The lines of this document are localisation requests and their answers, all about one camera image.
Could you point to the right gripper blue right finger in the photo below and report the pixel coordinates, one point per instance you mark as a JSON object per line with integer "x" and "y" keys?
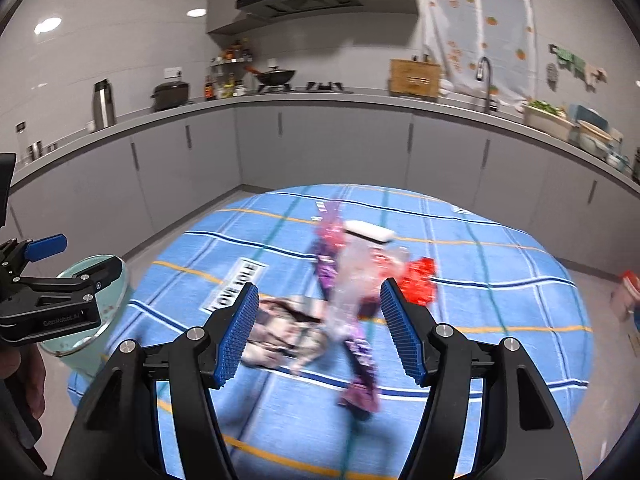
{"x": 522, "y": 434}

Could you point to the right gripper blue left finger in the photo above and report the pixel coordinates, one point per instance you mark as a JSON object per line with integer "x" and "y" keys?
{"x": 116, "y": 434}

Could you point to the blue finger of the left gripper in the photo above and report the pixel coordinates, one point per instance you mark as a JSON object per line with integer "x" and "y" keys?
{"x": 44, "y": 248}
{"x": 88, "y": 279}

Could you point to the purple snack wrapper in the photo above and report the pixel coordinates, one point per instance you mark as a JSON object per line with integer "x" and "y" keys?
{"x": 361, "y": 395}

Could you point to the red plastic wrapper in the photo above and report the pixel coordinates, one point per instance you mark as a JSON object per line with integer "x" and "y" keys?
{"x": 416, "y": 284}

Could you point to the patterned paper wrapper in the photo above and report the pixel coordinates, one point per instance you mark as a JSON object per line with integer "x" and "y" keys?
{"x": 288, "y": 332}

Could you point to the clear plastic bag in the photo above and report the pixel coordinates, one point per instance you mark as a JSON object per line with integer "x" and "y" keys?
{"x": 361, "y": 269}

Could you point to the teal round trash bin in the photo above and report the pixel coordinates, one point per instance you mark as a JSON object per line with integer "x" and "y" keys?
{"x": 86, "y": 351}

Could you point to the grey kitchen cabinets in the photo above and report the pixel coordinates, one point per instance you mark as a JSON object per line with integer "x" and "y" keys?
{"x": 116, "y": 189}

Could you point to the kitchen faucet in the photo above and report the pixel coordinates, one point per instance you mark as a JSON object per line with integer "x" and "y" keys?
{"x": 484, "y": 75}

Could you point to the person's left hand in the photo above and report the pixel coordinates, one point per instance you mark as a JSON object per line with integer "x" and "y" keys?
{"x": 28, "y": 364}

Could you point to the stainless steel thermos jug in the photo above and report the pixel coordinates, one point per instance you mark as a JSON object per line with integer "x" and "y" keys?
{"x": 103, "y": 110}

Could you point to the black rice cooker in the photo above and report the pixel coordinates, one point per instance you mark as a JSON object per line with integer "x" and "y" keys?
{"x": 170, "y": 94}

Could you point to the blue plaid tablecloth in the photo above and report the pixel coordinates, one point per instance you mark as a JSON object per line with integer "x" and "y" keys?
{"x": 320, "y": 392}

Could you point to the spice rack with bottles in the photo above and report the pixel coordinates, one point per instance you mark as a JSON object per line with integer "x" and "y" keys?
{"x": 225, "y": 76}

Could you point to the pink cellophane wrapper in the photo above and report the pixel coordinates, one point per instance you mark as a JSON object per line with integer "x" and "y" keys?
{"x": 330, "y": 232}

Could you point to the white rectangular box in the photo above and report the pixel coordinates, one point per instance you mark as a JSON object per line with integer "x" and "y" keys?
{"x": 369, "y": 231}

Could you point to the black wok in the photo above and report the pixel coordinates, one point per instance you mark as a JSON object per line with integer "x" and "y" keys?
{"x": 275, "y": 78}

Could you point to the gas stove burner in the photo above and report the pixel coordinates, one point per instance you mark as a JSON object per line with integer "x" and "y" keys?
{"x": 330, "y": 86}

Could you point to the stacked dishes and bowls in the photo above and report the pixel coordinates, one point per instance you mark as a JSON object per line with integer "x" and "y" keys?
{"x": 595, "y": 136}

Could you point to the basin with green vegetables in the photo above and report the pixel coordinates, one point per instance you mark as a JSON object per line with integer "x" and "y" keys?
{"x": 554, "y": 125}

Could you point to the wooden knife block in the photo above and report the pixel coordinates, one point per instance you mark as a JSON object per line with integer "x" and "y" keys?
{"x": 414, "y": 78}

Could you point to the patterned window curtain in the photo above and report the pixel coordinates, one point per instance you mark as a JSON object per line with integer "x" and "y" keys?
{"x": 457, "y": 33}

